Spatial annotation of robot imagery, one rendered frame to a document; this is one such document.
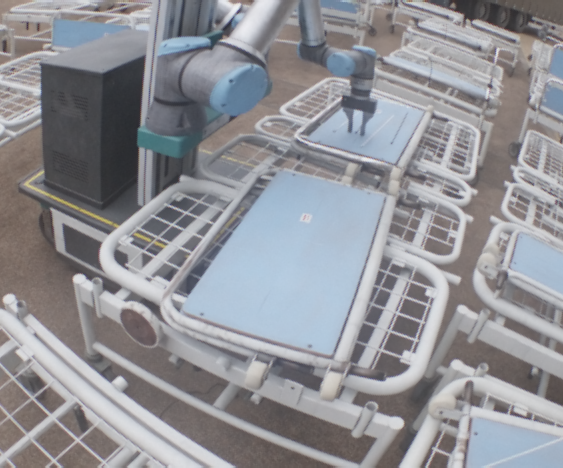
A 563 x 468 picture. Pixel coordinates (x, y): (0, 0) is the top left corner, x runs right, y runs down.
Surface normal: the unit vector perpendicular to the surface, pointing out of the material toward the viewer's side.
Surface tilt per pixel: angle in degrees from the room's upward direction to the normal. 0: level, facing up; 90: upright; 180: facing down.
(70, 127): 90
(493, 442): 5
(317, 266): 3
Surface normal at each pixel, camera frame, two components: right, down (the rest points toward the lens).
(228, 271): 0.09, -0.83
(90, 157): -0.37, 0.48
